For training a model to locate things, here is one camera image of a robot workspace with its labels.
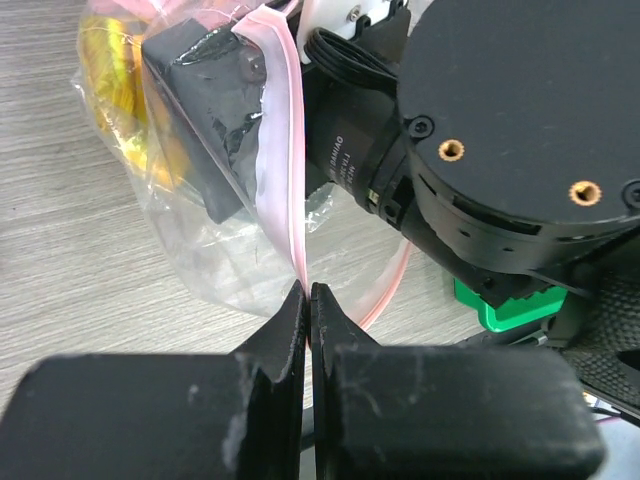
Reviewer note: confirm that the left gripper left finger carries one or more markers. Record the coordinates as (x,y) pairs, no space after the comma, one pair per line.
(164,416)

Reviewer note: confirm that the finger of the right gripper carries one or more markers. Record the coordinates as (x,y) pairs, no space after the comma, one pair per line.
(210,82)

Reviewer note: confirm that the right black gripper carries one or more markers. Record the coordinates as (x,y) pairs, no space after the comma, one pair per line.
(350,47)

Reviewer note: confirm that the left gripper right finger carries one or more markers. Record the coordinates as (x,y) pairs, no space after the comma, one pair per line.
(443,412)

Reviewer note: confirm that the clear zip top bag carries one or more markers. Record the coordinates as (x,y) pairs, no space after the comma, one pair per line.
(296,228)

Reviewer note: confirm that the yellow fake banana bunch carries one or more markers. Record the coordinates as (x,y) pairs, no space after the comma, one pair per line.
(110,57)

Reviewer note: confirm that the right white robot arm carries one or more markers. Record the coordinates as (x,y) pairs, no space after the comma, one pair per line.
(501,138)

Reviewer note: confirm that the green plastic tray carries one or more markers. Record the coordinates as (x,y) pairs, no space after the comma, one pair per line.
(514,313)

